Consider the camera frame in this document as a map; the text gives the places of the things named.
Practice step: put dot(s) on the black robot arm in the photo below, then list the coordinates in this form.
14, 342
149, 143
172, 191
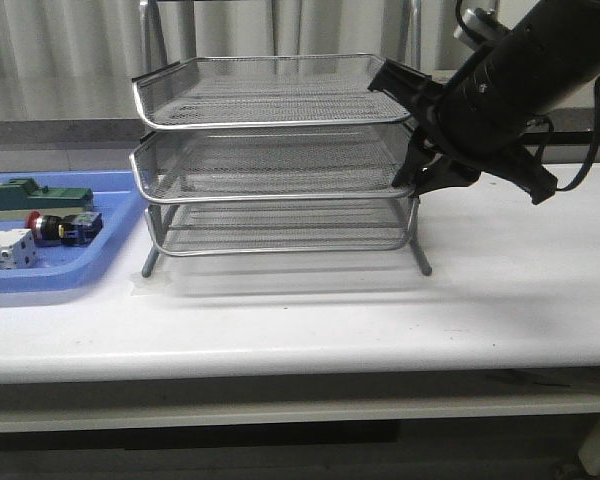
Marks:
515, 77

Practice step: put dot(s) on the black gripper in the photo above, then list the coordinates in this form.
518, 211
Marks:
454, 142

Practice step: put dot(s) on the blue plastic tray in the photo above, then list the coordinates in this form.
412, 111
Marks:
62, 267

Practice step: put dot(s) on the white circuit breaker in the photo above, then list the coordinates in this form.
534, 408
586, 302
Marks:
17, 249

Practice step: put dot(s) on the red emergency stop button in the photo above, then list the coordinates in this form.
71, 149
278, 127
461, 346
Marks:
75, 230

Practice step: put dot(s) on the grey stone counter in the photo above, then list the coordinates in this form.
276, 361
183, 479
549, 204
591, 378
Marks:
66, 110

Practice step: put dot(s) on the green and beige switch block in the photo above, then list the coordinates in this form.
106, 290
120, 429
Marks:
21, 196

